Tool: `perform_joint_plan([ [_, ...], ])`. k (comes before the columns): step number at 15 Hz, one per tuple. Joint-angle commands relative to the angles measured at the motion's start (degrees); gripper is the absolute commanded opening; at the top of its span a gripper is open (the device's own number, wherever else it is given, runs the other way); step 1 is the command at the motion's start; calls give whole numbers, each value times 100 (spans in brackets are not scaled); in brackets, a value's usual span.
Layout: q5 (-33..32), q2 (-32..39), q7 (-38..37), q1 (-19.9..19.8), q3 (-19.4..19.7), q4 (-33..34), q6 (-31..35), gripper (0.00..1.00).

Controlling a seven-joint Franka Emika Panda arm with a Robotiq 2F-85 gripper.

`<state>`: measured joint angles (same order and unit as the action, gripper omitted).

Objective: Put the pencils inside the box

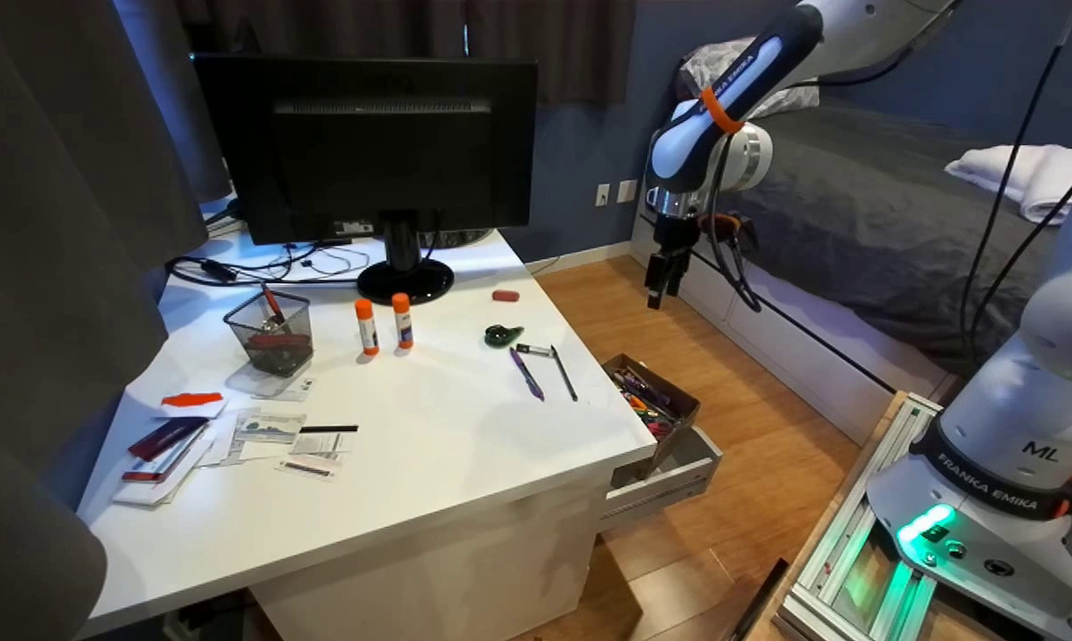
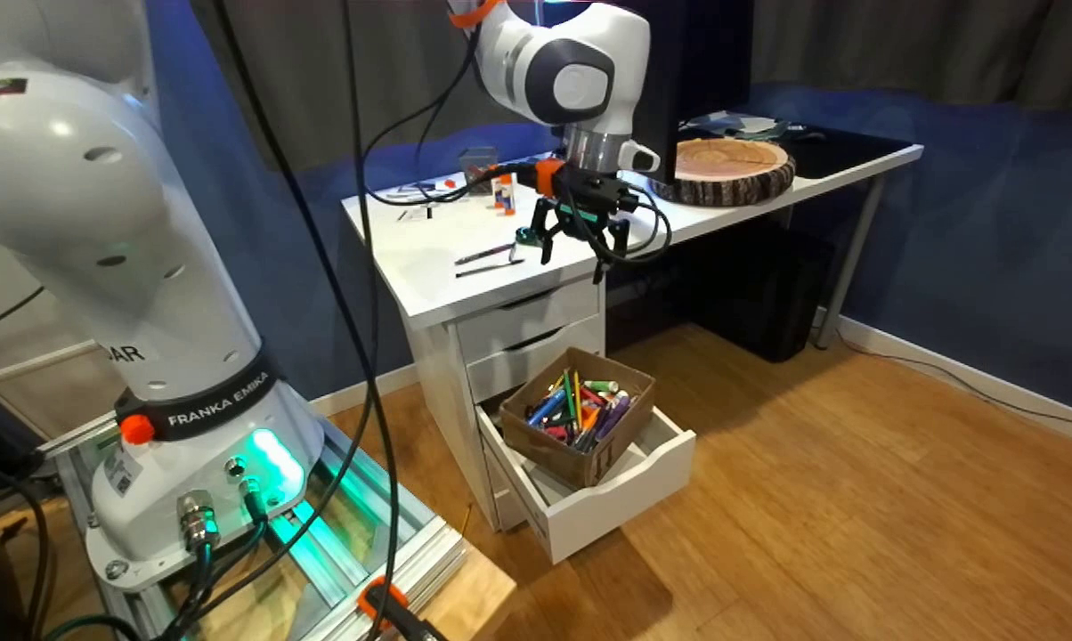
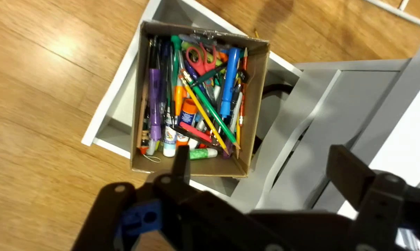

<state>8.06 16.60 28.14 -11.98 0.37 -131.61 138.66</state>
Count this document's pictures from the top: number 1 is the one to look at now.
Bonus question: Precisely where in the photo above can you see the long black arm cable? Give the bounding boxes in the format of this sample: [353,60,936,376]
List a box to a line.
[953,0,1072,350]

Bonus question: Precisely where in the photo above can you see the purple pen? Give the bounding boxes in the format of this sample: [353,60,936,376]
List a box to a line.
[504,343,549,407]

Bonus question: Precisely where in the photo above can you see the black computer monitor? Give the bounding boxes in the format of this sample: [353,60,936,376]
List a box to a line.
[191,49,540,305]

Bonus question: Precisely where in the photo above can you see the patterned grey pillow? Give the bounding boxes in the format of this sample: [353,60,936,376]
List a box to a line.
[680,33,827,126]

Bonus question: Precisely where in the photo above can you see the dark red booklet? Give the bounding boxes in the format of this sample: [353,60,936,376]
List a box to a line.
[124,414,214,465]

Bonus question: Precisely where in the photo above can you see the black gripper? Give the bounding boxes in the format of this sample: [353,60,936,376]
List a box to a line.
[642,215,699,314]

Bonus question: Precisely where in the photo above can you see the white drawer cabinet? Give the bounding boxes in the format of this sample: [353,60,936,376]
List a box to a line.
[246,460,617,641]

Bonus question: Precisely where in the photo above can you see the white open drawer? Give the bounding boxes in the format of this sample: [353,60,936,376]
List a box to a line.
[598,354,726,519]

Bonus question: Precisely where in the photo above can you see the orange cutter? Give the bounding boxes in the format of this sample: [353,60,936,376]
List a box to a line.
[156,390,226,414]

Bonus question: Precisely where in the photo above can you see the orange capped glue stick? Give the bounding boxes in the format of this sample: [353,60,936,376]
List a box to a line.
[387,287,421,356]
[353,297,383,363]

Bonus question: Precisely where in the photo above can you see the white paper packets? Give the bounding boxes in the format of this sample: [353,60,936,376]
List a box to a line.
[226,407,363,481]

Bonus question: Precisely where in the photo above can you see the white wall socket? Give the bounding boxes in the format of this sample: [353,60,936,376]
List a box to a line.
[592,179,642,211]

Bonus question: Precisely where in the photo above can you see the brown curtain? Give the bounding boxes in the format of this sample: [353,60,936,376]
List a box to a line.
[174,0,642,113]

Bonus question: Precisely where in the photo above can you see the white pillow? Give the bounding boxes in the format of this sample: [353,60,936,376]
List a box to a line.
[943,140,1072,233]

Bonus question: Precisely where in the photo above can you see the white desk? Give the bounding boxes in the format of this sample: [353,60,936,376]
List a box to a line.
[73,223,663,641]

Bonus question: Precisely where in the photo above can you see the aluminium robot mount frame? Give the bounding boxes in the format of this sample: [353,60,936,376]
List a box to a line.
[775,390,1072,641]

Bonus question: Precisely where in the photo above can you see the black pen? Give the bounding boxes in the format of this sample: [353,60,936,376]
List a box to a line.
[546,343,582,407]

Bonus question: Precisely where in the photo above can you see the black desk cables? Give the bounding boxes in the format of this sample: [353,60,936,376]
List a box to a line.
[162,238,391,287]

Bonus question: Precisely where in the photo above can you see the green black sharpener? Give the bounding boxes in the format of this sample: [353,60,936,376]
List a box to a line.
[482,321,525,354]

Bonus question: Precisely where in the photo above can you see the grey curtain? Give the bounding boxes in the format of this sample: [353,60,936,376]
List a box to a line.
[0,0,214,641]

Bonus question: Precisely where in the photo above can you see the black mesh pen cup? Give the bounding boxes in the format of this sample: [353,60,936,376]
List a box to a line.
[220,286,315,380]

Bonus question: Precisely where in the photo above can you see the orange strap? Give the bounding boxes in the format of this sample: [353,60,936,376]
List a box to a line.
[699,84,749,134]

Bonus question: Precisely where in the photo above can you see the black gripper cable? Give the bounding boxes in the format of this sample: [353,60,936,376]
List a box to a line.
[702,127,765,316]

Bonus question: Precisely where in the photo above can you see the black bar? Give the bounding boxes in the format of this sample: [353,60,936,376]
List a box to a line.
[726,557,789,641]

